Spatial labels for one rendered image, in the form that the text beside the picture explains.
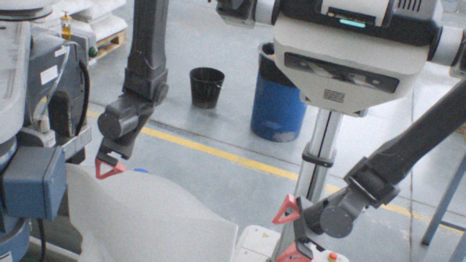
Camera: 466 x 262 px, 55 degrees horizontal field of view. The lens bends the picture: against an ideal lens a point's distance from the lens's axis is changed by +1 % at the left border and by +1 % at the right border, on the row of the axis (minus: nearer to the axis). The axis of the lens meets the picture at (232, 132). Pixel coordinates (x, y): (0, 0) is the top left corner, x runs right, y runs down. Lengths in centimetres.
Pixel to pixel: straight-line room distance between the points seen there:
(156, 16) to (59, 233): 130
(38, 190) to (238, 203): 207
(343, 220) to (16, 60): 63
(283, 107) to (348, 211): 248
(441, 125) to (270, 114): 260
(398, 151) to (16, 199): 62
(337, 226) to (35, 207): 50
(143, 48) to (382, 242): 218
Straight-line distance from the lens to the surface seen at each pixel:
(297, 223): 90
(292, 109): 327
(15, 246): 90
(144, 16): 83
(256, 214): 270
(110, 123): 91
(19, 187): 79
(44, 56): 112
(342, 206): 79
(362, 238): 278
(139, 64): 89
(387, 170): 81
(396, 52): 118
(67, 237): 195
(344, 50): 117
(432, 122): 74
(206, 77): 383
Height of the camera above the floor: 176
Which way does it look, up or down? 31 degrees down
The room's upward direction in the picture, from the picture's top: 9 degrees clockwise
